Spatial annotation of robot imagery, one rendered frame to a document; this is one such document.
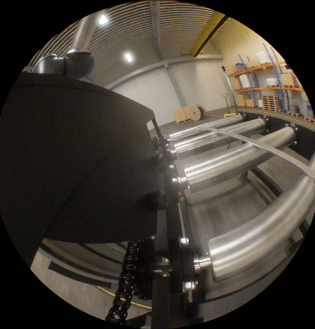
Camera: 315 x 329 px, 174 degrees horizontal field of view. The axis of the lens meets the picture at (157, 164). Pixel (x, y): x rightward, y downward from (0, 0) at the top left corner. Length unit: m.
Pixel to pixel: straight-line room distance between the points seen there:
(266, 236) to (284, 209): 0.07
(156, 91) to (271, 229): 10.60
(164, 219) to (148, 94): 10.48
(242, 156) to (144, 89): 10.53
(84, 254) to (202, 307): 0.58
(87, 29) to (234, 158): 0.87
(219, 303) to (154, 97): 10.64
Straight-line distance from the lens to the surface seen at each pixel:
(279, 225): 0.26
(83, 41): 0.68
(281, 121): 0.98
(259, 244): 0.23
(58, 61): 0.64
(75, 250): 0.66
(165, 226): 0.21
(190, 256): 0.22
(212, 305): 0.35
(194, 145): 0.62
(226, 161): 0.39
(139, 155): 0.16
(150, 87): 10.72
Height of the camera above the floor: 1.11
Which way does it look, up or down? 25 degrees down
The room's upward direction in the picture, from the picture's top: 24 degrees counter-clockwise
